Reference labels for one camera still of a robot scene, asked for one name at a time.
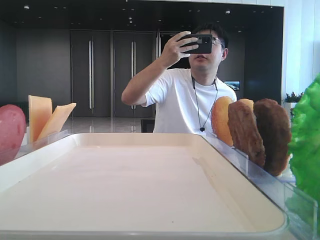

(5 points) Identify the green lettuce leaf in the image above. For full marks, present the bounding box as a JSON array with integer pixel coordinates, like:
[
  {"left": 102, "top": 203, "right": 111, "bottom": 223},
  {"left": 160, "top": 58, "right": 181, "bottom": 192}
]
[{"left": 288, "top": 75, "right": 320, "bottom": 201}]

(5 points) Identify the rear right bun slice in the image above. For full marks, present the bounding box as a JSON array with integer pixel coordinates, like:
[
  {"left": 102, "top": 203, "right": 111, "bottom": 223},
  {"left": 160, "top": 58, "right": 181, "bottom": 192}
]
[{"left": 238, "top": 98, "right": 254, "bottom": 112}]

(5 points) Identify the right clear acrylic rail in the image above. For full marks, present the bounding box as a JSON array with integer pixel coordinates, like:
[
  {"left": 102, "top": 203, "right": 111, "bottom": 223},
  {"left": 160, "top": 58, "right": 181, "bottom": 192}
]
[{"left": 202, "top": 133, "right": 320, "bottom": 240}]

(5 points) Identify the bun slice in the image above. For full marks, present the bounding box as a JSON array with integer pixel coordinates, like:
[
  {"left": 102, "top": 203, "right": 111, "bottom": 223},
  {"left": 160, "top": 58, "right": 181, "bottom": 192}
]
[
  {"left": 211, "top": 96, "right": 233, "bottom": 147},
  {"left": 238, "top": 98, "right": 254, "bottom": 112}
]

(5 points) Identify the tall orange cheese slice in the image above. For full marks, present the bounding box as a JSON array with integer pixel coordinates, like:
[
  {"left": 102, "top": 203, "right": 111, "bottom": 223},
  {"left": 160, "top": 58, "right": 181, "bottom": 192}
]
[{"left": 28, "top": 95, "right": 53, "bottom": 143}]

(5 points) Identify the wall display screen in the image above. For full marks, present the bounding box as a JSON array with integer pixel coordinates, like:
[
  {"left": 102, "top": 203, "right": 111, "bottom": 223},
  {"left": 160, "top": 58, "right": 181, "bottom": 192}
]
[{"left": 224, "top": 81, "right": 240, "bottom": 91}]

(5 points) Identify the thick dark meat patty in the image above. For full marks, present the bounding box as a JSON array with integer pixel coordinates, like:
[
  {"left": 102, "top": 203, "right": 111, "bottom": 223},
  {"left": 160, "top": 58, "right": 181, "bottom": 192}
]
[{"left": 253, "top": 98, "right": 292, "bottom": 176}]

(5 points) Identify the leaning orange cheese slice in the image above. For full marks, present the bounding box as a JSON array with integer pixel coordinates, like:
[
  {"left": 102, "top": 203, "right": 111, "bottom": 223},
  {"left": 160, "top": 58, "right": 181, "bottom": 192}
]
[{"left": 37, "top": 103, "right": 77, "bottom": 141}]

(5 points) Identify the potted green plant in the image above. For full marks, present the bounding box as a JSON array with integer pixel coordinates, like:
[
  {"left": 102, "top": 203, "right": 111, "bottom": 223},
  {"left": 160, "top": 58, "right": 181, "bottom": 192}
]
[{"left": 284, "top": 92, "right": 304, "bottom": 103}]

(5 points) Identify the clear acrylic rail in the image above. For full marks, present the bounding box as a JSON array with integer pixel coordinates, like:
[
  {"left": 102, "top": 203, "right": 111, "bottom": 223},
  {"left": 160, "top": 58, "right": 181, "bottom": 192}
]
[
  {"left": 202, "top": 133, "right": 320, "bottom": 240},
  {"left": 14, "top": 130, "right": 71, "bottom": 160}
]

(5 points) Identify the front right bun slice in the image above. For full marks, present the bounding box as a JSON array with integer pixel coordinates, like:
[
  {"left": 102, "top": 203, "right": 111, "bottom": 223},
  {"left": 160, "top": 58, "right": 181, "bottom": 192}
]
[{"left": 211, "top": 96, "right": 233, "bottom": 147}]

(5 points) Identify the left clear acrylic rail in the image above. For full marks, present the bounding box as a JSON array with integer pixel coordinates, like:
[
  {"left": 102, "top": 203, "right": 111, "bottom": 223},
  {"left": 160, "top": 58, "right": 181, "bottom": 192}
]
[{"left": 14, "top": 130, "right": 71, "bottom": 160}]

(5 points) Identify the man in white shirt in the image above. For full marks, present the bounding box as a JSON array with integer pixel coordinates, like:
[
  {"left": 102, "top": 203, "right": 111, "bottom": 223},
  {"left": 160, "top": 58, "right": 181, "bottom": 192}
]
[{"left": 121, "top": 22, "right": 237, "bottom": 135}]

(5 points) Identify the black smartphone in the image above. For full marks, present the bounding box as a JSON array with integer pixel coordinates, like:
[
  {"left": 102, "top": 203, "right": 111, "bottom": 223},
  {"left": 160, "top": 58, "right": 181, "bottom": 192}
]
[{"left": 180, "top": 34, "right": 213, "bottom": 54}]

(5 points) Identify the cream rectangular tray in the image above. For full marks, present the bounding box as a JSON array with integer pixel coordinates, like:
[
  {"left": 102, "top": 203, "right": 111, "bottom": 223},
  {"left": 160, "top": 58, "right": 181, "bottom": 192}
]
[{"left": 0, "top": 133, "right": 288, "bottom": 240}]

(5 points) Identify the thin brown meat patty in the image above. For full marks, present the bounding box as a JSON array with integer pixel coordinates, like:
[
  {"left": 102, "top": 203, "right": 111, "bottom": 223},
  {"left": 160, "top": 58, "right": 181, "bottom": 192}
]
[{"left": 228, "top": 100, "right": 266, "bottom": 168}]

